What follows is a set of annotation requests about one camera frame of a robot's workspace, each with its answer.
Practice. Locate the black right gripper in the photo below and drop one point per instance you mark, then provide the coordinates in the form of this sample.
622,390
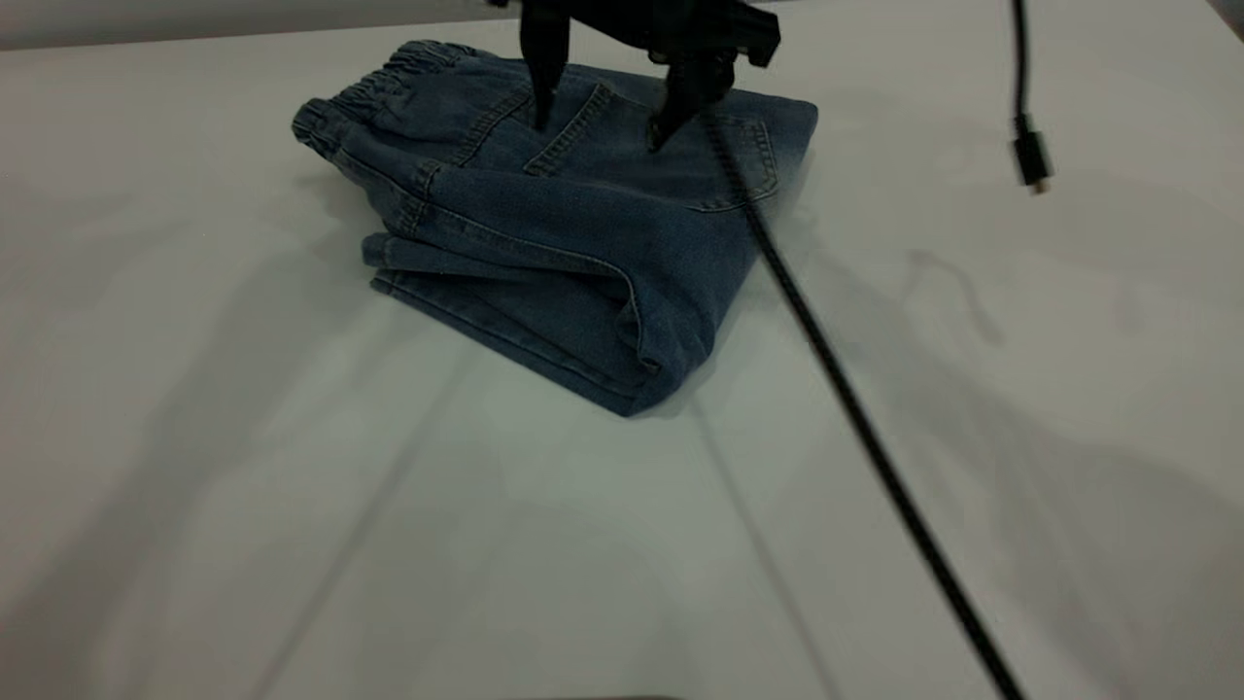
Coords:
671,27

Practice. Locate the blue denim elastic-waist pants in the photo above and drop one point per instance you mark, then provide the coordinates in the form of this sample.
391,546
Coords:
544,243

